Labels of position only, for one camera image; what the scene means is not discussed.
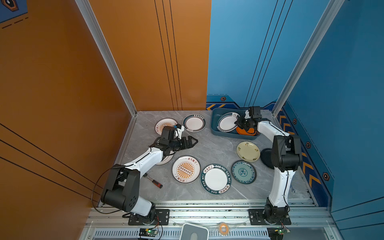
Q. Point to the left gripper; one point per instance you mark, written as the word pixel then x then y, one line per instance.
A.
pixel 188 142

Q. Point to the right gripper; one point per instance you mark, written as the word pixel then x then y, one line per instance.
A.
pixel 239 122

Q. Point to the green striped rim plate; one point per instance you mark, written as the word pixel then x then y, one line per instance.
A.
pixel 227 122

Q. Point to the cream calligraphy plate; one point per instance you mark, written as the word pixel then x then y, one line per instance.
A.
pixel 248 151

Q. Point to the teal rim lettered plate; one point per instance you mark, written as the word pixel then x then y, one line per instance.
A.
pixel 216 179

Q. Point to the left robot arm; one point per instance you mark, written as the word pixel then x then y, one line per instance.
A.
pixel 122 186

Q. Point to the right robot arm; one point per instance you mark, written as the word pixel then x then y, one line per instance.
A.
pixel 286 158

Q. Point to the teal plastic bin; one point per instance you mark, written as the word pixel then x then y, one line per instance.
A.
pixel 217 113

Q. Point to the dark rimmed white plate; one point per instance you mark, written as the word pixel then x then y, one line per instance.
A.
pixel 194 123

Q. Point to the white flower pattern plate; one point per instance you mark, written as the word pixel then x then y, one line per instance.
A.
pixel 168 159

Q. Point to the large orange sunburst plate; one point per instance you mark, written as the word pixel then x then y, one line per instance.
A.
pixel 186 169

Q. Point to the small orange sunburst plate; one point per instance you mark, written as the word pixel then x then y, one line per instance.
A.
pixel 166 122

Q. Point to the black plate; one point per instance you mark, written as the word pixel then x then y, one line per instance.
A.
pixel 266 158

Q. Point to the teal patterned plate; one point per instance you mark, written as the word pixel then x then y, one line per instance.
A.
pixel 244 172

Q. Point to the white box device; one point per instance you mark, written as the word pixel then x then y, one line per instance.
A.
pixel 194 232

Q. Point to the tape roll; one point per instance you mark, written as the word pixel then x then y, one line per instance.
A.
pixel 223 229

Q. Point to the left circuit board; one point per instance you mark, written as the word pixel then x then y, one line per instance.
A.
pixel 148 234

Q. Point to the circuit board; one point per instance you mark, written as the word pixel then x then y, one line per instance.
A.
pixel 281 231
pixel 148 234

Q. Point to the right circuit board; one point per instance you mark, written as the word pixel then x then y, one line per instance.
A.
pixel 281 231

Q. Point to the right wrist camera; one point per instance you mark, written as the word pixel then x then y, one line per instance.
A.
pixel 247 114

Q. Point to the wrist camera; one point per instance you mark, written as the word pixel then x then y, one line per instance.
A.
pixel 247 114
pixel 179 130

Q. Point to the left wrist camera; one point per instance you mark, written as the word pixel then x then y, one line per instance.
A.
pixel 179 130

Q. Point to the red handled screwdriver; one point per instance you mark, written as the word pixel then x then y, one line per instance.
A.
pixel 156 183

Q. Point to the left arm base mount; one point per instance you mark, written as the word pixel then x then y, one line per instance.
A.
pixel 160 216

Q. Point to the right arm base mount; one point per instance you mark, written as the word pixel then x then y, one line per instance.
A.
pixel 261 217

